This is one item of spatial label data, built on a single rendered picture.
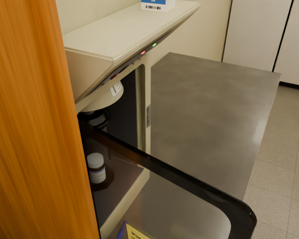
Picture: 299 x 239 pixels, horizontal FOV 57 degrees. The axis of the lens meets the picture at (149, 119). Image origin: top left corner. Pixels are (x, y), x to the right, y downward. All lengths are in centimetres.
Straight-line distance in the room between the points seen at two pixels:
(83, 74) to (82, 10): 12
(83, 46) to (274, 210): 198
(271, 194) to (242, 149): 122
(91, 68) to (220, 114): 97
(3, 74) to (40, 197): 22
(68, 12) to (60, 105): 17
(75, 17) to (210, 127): 85
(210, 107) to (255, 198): 108
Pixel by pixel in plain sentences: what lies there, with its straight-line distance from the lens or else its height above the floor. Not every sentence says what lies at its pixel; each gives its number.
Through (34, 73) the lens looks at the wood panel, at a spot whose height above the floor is 152.
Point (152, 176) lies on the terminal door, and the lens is 38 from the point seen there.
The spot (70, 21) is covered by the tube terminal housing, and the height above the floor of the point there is 152.
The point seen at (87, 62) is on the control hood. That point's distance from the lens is 37.
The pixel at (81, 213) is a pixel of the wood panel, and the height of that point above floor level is 129.
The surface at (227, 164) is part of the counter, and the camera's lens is 103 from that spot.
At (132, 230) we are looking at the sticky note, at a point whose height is 119.
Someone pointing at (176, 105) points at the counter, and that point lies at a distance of 131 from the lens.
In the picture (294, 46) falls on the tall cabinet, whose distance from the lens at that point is 355.
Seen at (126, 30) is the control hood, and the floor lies 151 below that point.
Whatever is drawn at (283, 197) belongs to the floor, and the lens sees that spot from 232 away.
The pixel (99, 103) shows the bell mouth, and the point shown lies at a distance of 60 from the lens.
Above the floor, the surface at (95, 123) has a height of 125.
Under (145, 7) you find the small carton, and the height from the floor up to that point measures 152.
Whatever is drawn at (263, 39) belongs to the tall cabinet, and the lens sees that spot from 355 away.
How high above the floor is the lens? 164
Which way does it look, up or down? 36 degrees down
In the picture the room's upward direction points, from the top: straight up
